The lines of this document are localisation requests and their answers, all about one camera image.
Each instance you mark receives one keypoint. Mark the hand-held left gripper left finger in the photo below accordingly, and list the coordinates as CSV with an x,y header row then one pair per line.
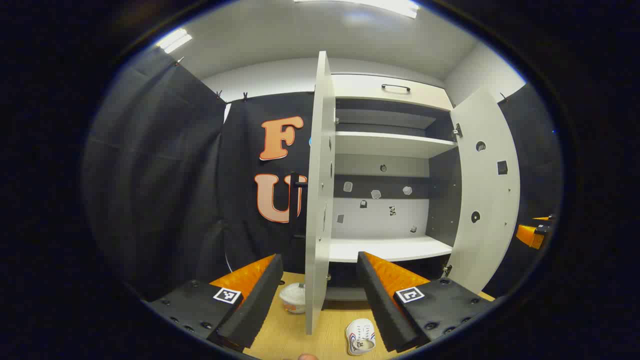
x,y
255,305

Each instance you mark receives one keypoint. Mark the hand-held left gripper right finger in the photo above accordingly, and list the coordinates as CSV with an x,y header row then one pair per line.
x,y
380,310

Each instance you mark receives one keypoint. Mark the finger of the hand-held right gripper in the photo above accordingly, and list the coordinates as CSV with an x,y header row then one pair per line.
x,y
542,218
529,236

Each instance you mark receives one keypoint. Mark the white canvas shoe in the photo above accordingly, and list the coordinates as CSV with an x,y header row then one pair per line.
x,y
360,336

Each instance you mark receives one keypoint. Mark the white cabinet door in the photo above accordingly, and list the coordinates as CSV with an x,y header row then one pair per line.
x,y
487,200
320,200

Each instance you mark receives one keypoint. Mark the white and grey shoe cabinet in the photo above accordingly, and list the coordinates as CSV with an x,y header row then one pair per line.
x,y
442,200

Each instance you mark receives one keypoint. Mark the white cabinet shelf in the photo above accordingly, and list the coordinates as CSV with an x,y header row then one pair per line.
x,y
390,145
390,248

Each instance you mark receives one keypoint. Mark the white cabinet drawer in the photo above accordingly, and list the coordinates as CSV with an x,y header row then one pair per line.
x,y
360,92

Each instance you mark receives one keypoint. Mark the white round container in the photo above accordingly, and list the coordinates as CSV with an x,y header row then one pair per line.
x,y
292,299

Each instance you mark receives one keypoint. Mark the black backdrop cloth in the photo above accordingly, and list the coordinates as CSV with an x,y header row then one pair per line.
x,y
150,175

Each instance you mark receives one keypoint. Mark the ceiling light panel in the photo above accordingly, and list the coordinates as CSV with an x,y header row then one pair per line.
x,y
380,6
174,41

